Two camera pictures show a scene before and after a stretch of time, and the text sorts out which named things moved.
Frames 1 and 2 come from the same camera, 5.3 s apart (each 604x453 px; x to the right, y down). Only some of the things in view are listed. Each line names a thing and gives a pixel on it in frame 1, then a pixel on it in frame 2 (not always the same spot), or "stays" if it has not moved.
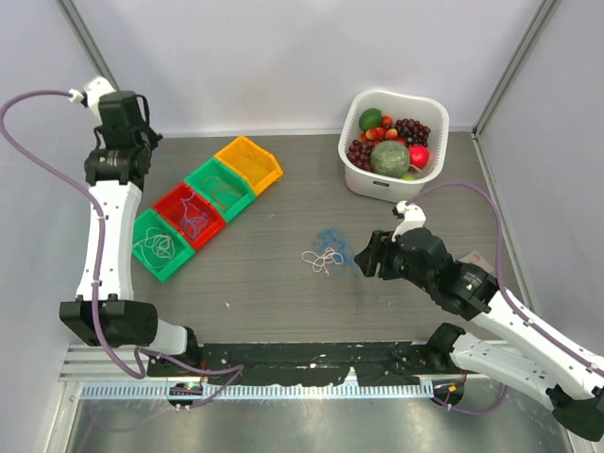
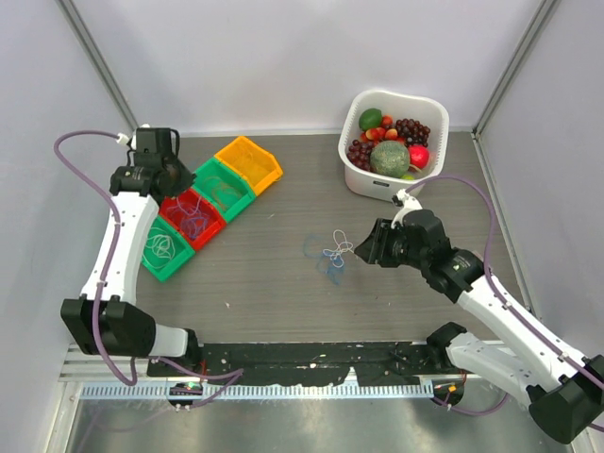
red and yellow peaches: [379, 133] stays
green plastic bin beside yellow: [227, 189] stays
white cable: [318, 261] to [340, 239]
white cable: [158, 248] stays
